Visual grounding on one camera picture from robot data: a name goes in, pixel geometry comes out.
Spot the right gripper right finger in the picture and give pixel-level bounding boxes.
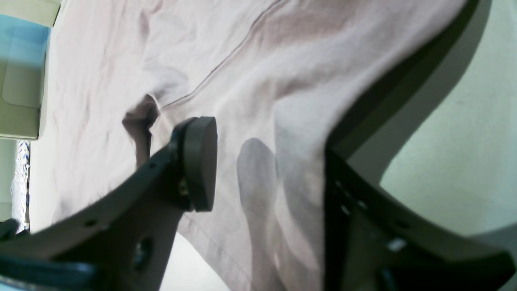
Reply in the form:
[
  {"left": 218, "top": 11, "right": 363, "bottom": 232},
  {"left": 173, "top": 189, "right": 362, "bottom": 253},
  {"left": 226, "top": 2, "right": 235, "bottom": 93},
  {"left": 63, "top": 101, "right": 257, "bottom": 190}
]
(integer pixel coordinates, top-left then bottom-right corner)
[{"left": 324, "top": 149, "right": 516, "bottom": 291}]

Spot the grey box at right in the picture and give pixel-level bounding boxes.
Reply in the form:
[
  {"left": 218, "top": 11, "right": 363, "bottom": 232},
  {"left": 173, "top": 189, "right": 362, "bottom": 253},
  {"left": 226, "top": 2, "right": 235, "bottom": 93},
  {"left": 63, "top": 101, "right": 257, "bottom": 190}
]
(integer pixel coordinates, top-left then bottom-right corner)
[{"left": 0, "top": 0, "right": 62, "bottom": 140}]

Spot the pink T-shirt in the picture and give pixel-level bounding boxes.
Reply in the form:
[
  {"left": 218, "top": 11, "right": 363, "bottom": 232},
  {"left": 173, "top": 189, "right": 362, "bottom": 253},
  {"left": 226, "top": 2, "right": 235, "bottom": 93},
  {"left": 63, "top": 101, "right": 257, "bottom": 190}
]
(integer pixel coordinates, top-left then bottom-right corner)
[{"left": 30, "top": 0, "right": 466, "bottom": 291}]

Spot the blue cloth in box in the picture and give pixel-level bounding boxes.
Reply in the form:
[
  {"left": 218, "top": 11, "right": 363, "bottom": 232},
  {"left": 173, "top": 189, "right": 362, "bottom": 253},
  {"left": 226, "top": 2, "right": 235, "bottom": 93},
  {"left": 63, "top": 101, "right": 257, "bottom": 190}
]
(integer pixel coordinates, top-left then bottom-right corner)
[{"left": 0, "top": 15, "right": 51, "bottom": 83}]

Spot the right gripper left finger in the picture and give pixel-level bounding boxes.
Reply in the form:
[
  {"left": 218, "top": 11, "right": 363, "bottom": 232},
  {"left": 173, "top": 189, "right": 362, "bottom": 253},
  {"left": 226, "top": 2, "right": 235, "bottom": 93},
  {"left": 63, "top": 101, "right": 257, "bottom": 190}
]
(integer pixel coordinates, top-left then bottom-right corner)
[{"left": 0, "top": 117, "right": 218, "bottom": 291}]

